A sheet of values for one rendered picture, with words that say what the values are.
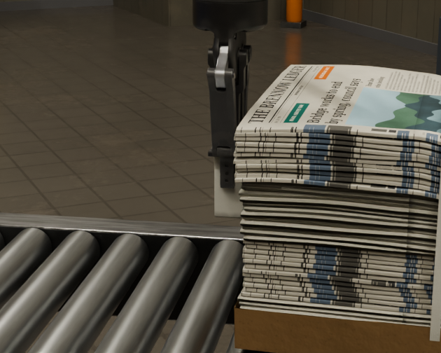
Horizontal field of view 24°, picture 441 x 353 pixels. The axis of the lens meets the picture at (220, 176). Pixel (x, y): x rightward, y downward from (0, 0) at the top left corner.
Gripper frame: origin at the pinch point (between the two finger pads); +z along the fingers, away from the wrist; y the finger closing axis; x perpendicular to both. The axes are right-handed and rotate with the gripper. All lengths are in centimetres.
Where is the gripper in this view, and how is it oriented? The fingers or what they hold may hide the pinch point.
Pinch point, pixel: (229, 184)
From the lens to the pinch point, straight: 106.9
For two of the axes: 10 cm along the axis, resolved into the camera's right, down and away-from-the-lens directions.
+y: 1.7, -2.9, 9.4
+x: -9.9, -0.5, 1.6
